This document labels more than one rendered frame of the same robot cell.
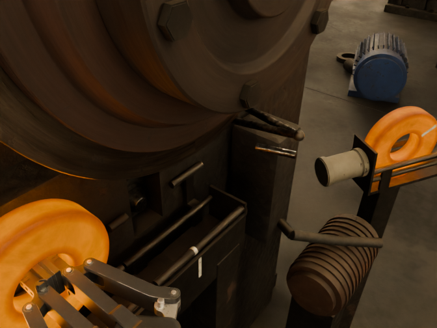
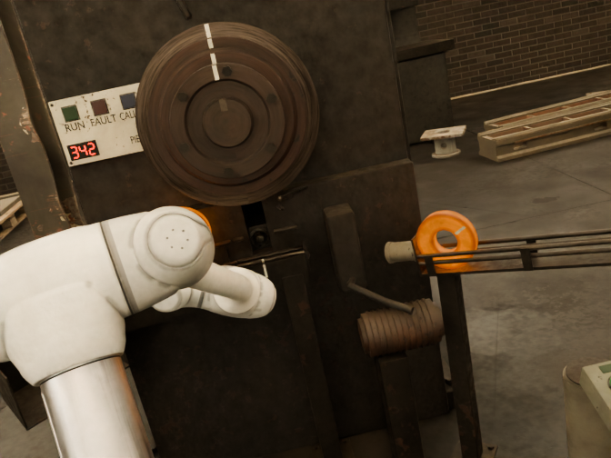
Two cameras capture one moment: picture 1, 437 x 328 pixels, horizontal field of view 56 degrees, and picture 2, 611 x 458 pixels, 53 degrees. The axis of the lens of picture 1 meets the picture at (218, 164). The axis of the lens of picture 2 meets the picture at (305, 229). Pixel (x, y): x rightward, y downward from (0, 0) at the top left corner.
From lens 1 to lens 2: 1.39 m
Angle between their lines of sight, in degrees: 48
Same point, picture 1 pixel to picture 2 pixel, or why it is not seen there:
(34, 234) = not seen: hidden behind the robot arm
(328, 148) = not seen: outside the picture
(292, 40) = (255, 154)
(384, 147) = (425, 238)
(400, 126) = (431, 223)
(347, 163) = (400, 246)
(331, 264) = (374, 315)
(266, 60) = (240, 162)
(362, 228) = (422, 305)
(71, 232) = not seen: hidden behind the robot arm
